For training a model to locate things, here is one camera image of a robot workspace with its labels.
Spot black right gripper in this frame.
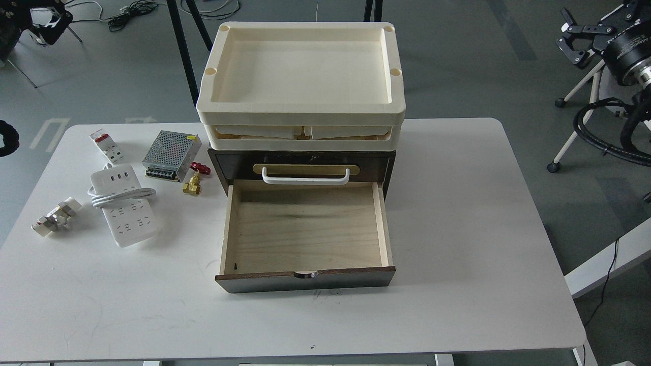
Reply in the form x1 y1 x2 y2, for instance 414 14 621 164
556 7 627 70

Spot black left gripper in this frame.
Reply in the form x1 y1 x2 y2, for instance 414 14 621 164
20 0 74 47

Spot white power strip cable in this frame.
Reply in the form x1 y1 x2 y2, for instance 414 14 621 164
87 163 157 209

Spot white power strip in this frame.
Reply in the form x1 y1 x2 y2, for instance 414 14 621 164
89 164 159 248

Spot white office chair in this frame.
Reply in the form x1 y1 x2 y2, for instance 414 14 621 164
547 61 611 174

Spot white red circuit breaker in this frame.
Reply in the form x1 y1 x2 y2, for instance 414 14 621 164
89 128 124 165

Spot metal mesh power supply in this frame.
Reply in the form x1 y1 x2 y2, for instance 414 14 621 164
142 130 201 181

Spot white metal plug adapter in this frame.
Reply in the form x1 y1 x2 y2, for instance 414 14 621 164
31 197 82 237

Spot cream plastic stacked tray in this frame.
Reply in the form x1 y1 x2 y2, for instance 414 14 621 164
196 22 405 152

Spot open wooden drawer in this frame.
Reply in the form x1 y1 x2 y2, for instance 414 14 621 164
215 180 396 293

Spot black floor cables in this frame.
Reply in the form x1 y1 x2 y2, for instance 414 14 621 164
66 0 241 32

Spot brass valve red handle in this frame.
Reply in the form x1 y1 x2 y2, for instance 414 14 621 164
182 162 211 196

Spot white drawer handle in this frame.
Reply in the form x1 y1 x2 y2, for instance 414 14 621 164
262 167 350 186

